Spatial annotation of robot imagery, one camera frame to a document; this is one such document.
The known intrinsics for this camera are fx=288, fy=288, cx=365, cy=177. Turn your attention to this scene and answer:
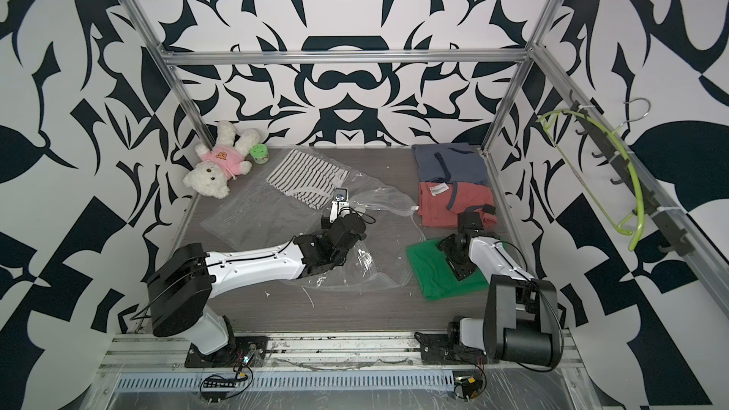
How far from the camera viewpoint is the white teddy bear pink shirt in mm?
1020

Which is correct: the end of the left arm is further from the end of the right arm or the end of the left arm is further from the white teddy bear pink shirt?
the white teddy bear pink shirt

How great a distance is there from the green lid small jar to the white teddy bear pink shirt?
1 centimetres

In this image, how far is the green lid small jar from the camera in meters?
1.14

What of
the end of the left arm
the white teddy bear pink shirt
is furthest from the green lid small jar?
the end of the left arm
